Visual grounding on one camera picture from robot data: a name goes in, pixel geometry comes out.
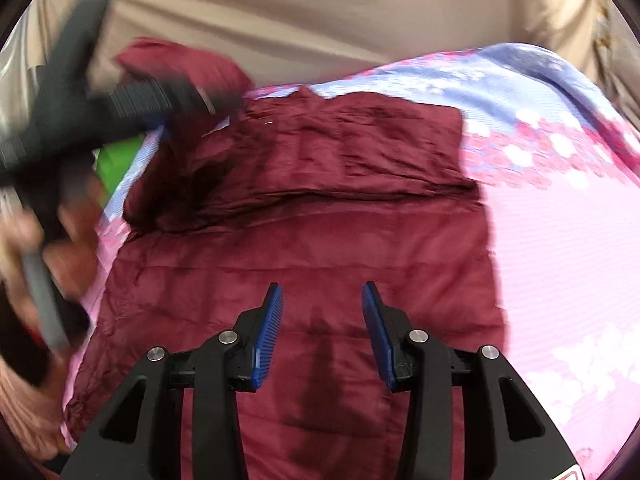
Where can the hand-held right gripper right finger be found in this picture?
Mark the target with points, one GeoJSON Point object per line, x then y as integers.
{"type": "Point", "coordinates": [377, 332]}

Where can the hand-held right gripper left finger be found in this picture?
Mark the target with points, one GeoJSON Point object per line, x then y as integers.
{"type": "Point", "coordinates": [267, 330]}

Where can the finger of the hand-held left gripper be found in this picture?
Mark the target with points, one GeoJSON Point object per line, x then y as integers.
{"type": "Point", "coordinates": [155, 97]}

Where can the maroon padded jacket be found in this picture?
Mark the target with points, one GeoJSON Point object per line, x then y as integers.
{"type": "Point", "coordinates": [310, 240]}

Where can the person's left hand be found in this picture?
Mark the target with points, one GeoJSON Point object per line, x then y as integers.
{"type": "Point", "coordinates": [80, 240]}

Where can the grey shiny cloth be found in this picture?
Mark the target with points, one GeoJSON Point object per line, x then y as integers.
{"type": "Point", "coordinates": [20, 75]}

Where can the green object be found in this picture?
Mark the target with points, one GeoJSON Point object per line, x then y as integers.
{"type": "Point", "coordinates": [117, 160]}

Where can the beige bed sheet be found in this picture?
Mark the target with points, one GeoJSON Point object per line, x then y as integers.
{"type": "Point", "coordinates": [300, 20]}

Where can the pink and blue floral blanket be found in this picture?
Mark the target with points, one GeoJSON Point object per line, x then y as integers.
{"type": "Point", "coordinates": [550, 260]}

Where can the beige floral cloth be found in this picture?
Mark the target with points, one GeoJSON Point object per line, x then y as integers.
{"type": "Point", "coordinates": [620, 60]}

